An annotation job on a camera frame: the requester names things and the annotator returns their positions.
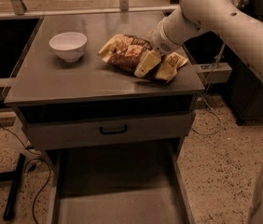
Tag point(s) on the open bottom drawer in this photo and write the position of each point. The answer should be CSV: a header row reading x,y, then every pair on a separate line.
x,y
135,183

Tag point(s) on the grey side bracket box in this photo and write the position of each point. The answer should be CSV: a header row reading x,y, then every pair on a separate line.
x,y
211,74

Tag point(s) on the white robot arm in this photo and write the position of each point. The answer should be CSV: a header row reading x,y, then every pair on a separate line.
x,y
242,33

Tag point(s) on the white ceramic bowl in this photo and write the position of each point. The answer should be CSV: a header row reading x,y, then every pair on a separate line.
x,y
69,46

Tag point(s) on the grey middle drawer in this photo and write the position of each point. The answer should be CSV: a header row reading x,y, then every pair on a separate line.
x,y
97,132

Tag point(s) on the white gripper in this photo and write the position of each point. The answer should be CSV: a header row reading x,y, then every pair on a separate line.
x,y
159,43

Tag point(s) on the black drawer handle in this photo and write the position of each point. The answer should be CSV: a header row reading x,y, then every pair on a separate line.
x,y
113,130

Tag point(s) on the grey drawer cabinet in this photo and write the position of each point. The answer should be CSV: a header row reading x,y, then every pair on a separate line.
x,y
47,89

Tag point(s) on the brown chip bag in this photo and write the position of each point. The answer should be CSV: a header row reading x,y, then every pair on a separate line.
x,y
126,51

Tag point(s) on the black metal stand base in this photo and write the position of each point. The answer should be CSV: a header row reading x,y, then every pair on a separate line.
x,y
15,178

